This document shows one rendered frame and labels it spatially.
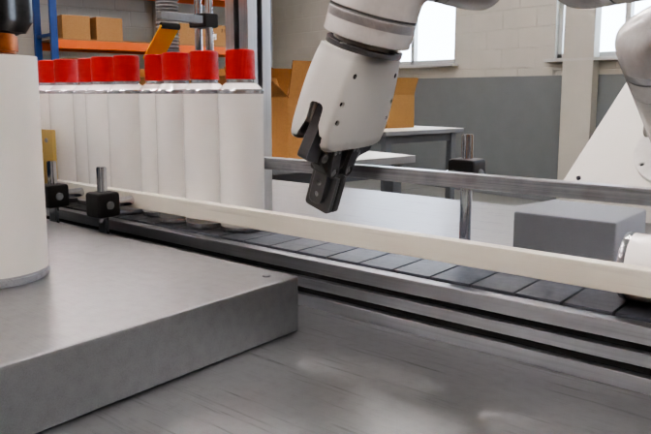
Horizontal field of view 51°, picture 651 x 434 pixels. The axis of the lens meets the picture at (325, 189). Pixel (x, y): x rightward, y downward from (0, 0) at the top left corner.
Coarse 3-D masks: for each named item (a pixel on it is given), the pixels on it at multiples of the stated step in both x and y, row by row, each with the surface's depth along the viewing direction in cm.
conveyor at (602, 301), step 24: (120, 216) 88; (144, 216) 88; (240, 240) 74; (264, 240) 74; (288, 240) 74; (312, 240) 74; (360, 264) 64; (384, 264) 63; (408, 264) 63; (432, 264) 63; (456, 264) 63; (480, 288) 56; (504, 288) 56; (528, 288) 56; (552, 288) 56; (576, 288) 56; (600, 312) 50; (624, 312) 50; (648, 312) 50
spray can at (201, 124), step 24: (192, 72) 79; (216, 72) 80; (192, 96) 78; (216, 96) 79; (192, 120) 79; (216, 120) 79; (192, 144) 79; (216, 144) 79; (192, 168) 80; (216, 168) 80; (192, 192) 80; (216, 192) 80
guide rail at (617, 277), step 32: (128, 192) 86; (256, 224) 72; (288, 224) 69; (320, 224) 66; (352, 224) 65; (416, 256) 60; (448, 256) 58; (480, 256) 56; (512, 256) 54; (544, 256) 52; (608, 288) 50; (640, 288) 48
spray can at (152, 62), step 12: (144, 60) 87; (156, 60) 86; (144, 72) 87; (156, 72) 86; (144, 84) 87; (156, 84) 86; (144, 96) 86; (144, 108) 86; (144, 120) 86; (144, 132) 87; (144, 144) 87; (156, 144) 86; (144, 156) 87; (156, 156) 87; (144, 168) 87; (156, 168) 87; (144, 180) 88; (156, 180) 87; (156, 192) 87; (156, 216) 88
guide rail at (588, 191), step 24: (264, 168) 81; (288, 168) 79; (360, 168) 72; (384, 168) 70; (408, 168) 69; (528, 192) 61; (552, 192) 59; (576, 192) 58; (600, 192) 57; (624, 192) 55; (648, 192) 54
